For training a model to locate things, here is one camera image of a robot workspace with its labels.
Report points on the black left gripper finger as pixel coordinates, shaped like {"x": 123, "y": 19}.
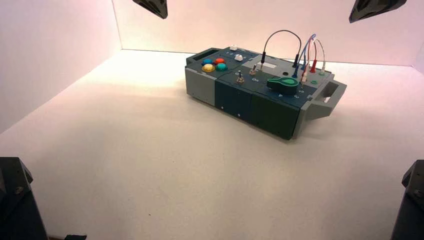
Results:
{"x": 155, "y": 7}

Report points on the green rotary knob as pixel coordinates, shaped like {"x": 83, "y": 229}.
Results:
{"x": 281, "y": 86}

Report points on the yellow round push button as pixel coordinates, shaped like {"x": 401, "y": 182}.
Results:
{"x": 208, "y": 68}

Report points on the white label sticker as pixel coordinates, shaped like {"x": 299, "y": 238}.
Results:
{"x": 270, "y": 65}

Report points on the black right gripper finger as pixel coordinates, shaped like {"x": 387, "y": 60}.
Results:
{"x": 371, "y": 9}

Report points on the blue round push button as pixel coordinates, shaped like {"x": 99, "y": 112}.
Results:
{"x": 207, "y": 61}

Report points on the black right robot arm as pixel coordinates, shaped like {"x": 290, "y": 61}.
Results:
{"x": 410, "y": 205}

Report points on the large white rocker switch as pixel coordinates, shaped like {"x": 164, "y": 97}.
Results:
{"x": 238, "y": 57}

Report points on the green round push button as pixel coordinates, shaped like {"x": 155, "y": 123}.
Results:
{"x": 221, "y": 67}

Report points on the red round push button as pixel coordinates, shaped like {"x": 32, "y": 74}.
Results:
{"x": 219, "y": 61}

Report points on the small white rocker switch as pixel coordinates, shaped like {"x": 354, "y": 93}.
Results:
{"x": 233, "y": 48}

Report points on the grey and blue switch box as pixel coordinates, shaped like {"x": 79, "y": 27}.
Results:
{"x": 271, "y": 116}

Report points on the small black bracket piece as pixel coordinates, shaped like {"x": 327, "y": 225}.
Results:
{"x": 75, "y": 237}

